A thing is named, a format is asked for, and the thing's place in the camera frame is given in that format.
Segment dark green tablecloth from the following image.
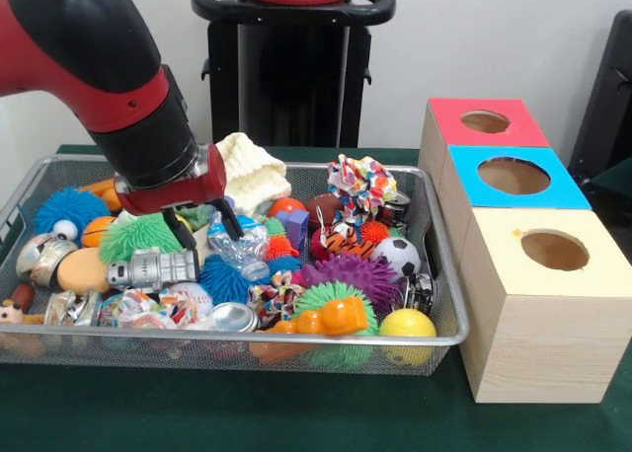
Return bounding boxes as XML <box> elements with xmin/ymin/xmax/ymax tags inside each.
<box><xmin>0</xmin><ymin>143</ymin><xmax>632</xmax><ymax>452</ymax></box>
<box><xmin>590</xmin><ymin>156</ymin><xmax>632</xmax><ymax>214</ymax></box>

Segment cream knitted cloth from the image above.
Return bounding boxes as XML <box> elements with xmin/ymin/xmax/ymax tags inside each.
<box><xmin>215</xmin><ymin>131</ymin><xmax>292</xmax><ymax>217</ymax></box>

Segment yellow ball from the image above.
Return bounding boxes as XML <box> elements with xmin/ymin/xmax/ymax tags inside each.
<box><xmin>378</xmin><ymin>308</ymin><xmax>438</xmax><ymax>368</ymax></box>

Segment green spiky ball with eyes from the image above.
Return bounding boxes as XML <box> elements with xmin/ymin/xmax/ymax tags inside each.
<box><xmin>98</xmin><ymin>212</ymin><xmax>185</xmax><ymax>265</ymax></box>

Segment clear plastic bottle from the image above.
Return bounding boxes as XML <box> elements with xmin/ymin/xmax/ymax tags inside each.
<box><xmin>205</xmin><ymin>212</ymin><xmax>272</xmax><ymax>281</ymax></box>

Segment purple spiky ball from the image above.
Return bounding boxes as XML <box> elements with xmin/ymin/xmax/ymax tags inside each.
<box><xmin>295</xmin><ymin>253</ymin><xmax>402</xmax><ymax>315</ymax></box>

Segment small soccer ball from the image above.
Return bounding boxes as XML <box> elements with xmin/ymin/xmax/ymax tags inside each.
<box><xmin>369</xmin><ymin>237</ymin><xmax>422</xmax><ymax>281</ymax></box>

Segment black flat panel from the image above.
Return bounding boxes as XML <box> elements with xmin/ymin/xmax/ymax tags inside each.
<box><xmin>567</xmin><ymin>10</ymin><xmax>632</xmax><ymax>180</ymax></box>

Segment blue spiky ball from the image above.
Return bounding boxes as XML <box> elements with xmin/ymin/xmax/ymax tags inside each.
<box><xmin>199</xmin><ymin>253</ymin><xmax>273</xmax><ymax>305</ymax></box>

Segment orange toy block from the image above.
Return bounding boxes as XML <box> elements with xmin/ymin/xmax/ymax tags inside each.
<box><xmin>256</xmin><ymin>296</ymin><xmax>370</xmax><ymax>338</ymax></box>

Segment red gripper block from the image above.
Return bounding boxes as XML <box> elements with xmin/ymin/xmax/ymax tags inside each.
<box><xmin>113</xmin><ymin>143</ymin><xmax>245</xmax><ymax>252</ymax></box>

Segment colourful patterned cloth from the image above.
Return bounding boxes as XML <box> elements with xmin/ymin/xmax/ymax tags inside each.
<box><xmin>325</xmin><ymin>154</ymin><xmax>399</xmax><ymax>224</ymax></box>

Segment clear mesh bin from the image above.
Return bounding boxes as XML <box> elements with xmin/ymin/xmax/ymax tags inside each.
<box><xmin>0</xmin><ymin>154</ymin><xmax>470</xmax><ymax>378</ymax></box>

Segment wooden box with three holes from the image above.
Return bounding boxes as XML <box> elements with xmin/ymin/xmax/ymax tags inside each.
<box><xmin>417</xmin><ymin>96</ymin><xmax>632</xmax><ymax>405</ymax></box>

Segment silver toy robot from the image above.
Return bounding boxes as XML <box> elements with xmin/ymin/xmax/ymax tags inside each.
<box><xmin>107</xmin><ymin>247</ymin><xmax>201</xmax><ymax>294</ymax></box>

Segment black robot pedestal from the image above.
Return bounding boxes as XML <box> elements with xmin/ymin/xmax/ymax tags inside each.
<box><xmin>191</xmin><ymin>0</ymin><xmax>396</xmax><ymax>150</ymax></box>

